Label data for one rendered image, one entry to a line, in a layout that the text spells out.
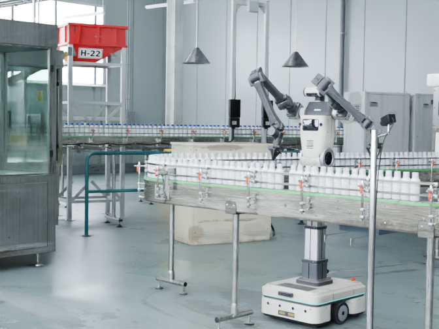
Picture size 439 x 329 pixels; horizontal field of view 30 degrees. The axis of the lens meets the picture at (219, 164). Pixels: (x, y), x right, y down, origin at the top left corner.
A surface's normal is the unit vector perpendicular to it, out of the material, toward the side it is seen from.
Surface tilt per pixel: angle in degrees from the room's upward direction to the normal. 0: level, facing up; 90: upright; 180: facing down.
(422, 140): 90
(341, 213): 90
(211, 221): 90
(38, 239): 90
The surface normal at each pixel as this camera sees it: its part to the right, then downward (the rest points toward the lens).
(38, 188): 0.73, 0.05
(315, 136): -0.69, 0.03
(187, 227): -0.88, 0.01
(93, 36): 0.48, 0.05
